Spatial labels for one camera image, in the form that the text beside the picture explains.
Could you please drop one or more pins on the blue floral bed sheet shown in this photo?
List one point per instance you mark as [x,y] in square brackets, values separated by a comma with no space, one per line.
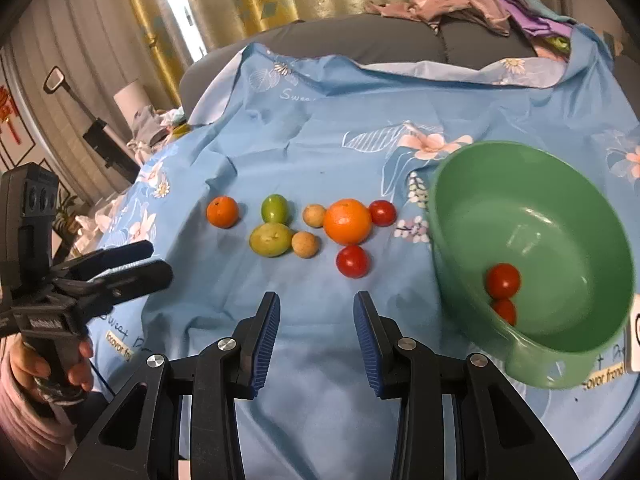
[320,160]

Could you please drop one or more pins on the tan round longan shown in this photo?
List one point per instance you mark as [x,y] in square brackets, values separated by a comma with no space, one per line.
[305,244]
[315,215]

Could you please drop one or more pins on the potted plant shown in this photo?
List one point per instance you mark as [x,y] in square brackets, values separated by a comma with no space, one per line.
[66,212]

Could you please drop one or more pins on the teal cloth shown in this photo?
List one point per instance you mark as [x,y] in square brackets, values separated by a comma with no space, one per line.
[550,10]

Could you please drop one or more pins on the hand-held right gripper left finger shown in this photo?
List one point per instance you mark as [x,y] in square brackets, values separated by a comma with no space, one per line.
[265,350]

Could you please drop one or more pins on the green patterned cloth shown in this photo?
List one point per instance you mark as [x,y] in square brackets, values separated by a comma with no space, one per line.
[557,44]

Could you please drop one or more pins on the person's left hand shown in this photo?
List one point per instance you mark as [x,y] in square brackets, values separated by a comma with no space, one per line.
[80,377]

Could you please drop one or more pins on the white card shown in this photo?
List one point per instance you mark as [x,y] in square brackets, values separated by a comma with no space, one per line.
[635,332]

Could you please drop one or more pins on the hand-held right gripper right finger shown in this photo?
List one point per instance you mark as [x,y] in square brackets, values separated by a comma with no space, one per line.
[367,347]

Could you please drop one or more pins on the small orange tangerine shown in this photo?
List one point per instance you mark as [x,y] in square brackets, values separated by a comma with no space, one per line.
[222,211]

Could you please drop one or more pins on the large green fruit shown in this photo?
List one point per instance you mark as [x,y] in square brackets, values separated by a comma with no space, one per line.
[270,239]

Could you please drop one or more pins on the purple garment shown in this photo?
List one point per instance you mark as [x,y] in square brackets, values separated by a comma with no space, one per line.
[525,17]

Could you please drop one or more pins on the grey sofa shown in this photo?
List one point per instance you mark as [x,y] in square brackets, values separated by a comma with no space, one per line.
[400,42]

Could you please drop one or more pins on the red cherry tomato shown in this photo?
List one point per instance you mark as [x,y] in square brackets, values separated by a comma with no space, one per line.
[352,261]
[503,280]
[382,212]

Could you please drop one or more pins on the white cylinder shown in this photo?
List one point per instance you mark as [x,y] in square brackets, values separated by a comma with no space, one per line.
[131,102]

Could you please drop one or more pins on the large orange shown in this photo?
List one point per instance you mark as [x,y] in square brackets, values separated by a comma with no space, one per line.
[347,221]

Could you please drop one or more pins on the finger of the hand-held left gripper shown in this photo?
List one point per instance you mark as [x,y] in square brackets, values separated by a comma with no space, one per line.
[135,251]
[150,274]

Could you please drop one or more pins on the green plastic bowl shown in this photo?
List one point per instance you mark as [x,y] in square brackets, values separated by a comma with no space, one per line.
[550,220]

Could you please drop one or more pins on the small green fruit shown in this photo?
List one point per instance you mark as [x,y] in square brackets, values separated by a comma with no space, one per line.
[274,208]

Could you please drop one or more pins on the black stick vacuum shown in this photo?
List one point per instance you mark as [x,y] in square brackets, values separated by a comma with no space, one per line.
[112,147]

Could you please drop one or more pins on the pile of mixed clothes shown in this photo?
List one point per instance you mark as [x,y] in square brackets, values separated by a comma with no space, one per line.
[152,127]

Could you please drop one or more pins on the red wall ornament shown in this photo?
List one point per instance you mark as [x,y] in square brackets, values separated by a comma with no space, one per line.
[7,110]

